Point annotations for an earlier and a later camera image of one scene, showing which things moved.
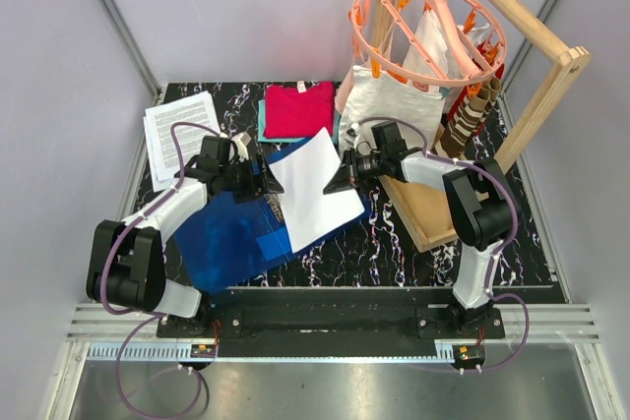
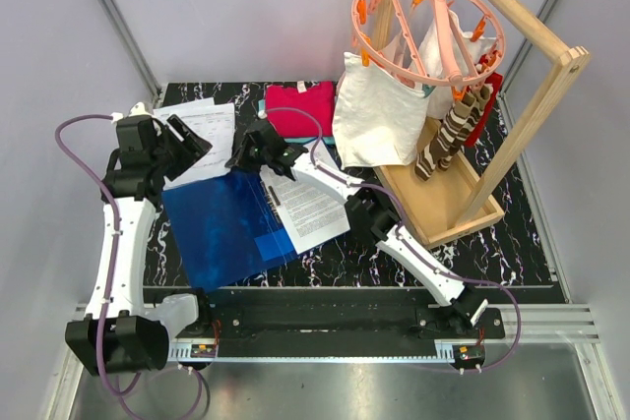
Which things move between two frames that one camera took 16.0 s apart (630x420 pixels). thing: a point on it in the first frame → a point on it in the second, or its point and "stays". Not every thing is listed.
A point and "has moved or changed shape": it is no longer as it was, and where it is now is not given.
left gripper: x=263 y=183 → x=198 y=148
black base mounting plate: x=335 y=316 stays
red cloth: x=457 y=102 → x=493 y=80
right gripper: x=347 y=173 → x=239 y=159
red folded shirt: x=298 y=111 stays
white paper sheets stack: x=303 y=174 has moved or changed shape
